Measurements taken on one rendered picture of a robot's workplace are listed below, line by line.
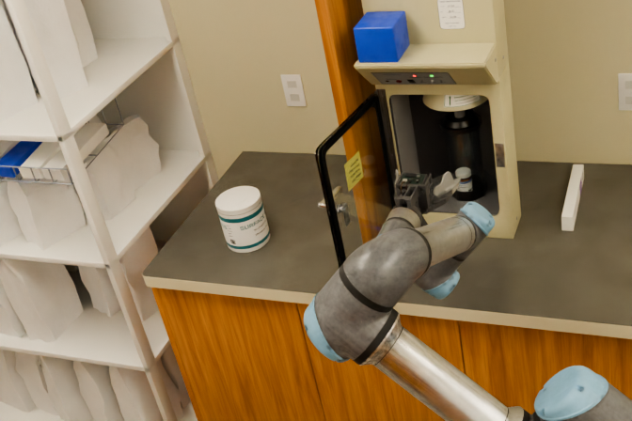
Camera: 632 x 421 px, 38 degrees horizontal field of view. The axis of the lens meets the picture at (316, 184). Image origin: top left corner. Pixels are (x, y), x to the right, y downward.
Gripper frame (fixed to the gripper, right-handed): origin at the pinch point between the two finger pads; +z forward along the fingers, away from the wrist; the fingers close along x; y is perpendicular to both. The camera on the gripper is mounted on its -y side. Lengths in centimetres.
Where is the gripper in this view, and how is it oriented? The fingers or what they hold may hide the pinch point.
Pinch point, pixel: (430, 179)
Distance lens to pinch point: 219.2
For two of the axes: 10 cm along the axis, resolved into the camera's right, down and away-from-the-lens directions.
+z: 3.6, -5.4, 7.6
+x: -9.2, -0.5, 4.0
